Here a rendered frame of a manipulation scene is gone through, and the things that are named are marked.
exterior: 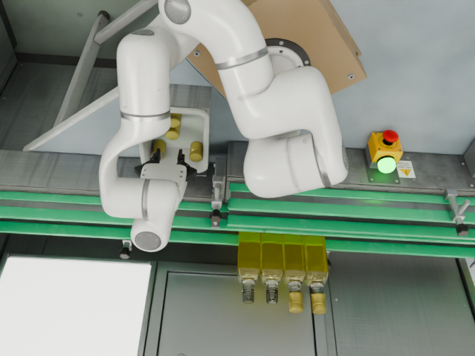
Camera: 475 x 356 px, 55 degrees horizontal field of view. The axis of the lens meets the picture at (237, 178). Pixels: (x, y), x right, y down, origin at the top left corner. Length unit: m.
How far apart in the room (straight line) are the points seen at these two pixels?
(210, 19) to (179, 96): 0.44
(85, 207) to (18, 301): 0.30
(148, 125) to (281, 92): 0.23
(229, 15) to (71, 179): 0.78
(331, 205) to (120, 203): 0.56
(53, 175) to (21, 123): 0.52
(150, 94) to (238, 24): 0.18
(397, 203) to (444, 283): 0.38
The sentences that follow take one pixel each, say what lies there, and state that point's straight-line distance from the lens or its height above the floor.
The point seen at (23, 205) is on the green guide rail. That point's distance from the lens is 1.33.
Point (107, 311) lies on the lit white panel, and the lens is 1.30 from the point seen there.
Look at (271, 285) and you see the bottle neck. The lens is 1.17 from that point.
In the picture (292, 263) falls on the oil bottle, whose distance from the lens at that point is 1.19.
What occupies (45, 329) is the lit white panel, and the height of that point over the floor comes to 1.19.
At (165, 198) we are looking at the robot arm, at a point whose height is 1.13.
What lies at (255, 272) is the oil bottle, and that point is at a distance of 1.17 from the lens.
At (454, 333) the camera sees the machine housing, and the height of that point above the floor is 1.14.
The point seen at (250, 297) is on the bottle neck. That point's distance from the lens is 1.15.
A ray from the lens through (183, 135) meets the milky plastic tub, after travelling 1.22.
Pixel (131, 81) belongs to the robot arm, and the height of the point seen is 1.05.
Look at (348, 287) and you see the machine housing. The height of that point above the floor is 1.01.
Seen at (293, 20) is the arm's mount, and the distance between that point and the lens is 0.92.
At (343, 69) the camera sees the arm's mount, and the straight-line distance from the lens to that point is 1.00.
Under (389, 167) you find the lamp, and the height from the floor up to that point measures 0.85.
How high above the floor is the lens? 1.61
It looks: 39 degrees down
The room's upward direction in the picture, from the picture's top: 178 degrees counter-clockwise
